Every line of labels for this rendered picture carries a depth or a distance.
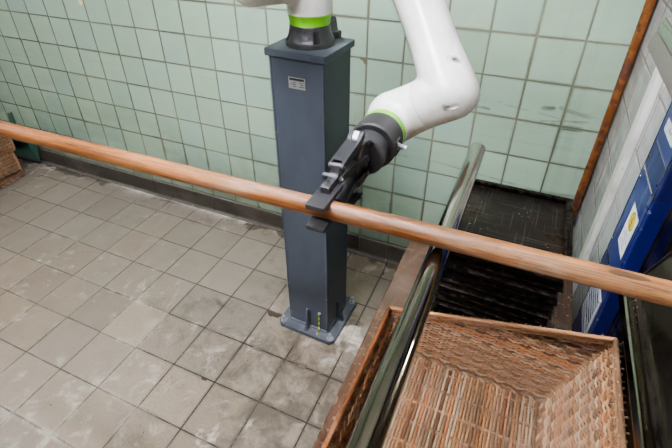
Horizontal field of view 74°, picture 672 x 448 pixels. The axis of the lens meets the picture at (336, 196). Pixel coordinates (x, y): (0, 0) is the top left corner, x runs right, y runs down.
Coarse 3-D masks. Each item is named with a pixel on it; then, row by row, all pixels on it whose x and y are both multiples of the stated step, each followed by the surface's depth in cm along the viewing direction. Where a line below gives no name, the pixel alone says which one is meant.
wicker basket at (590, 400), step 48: (384, 336) 113; (432, 336) 110; (480, 336) 104; (528, 336) 97; (576, 336) 92; (432, 384) 109; (480, 384) 110; (528, 384) 105; (576, 384) 95; (336, 432) 89; (432, 432) 100; (576, 432) 86; (624, 432) 73
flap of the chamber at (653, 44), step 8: (656, 32) 65; (656, 40) 63; (648, 48) 66; (656, 48) 62; (664, 48) 59; (656, 56) 61; (664, 56) 58; (656, 64) 59; (664, 64) 56; (664, 72) 55; (664, 80) 54
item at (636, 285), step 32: (0, 128) 88; (32, 128) 87; (96, 160) 82; (128, 160) 78; (160, 160) 76; (224, 192) 72; (256, 192) 69; (288, 192) 68; (352, 224) 64; (384, 224) 62; (416, 224) 61; (480, 256) 58; (512, 256) 57; (544, 256) 56; (608, 288) 53; (640, 288) 52
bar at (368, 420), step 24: (480, 144) 87; (456, 192) 74; (456, 216) 68; (432, 264) 59; (432, 288) 56; (408, 312) 53; (408, 336) 50; (384, 360) 48; (408, 360) 48; (384, 384) 45; (384, 408) 43; (360, 432) 41; (384, 432) 42
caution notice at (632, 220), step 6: (636, 210) 94; (630, 216) 97; (636, 216) 93; (630, 222) 96; (636, 222) 92; (624, 228) 99; (630, 228) 95; (624, 234) 98; (630, 234) 94; (618, 240) 102; (624, 240) 97; (624, 246) 96
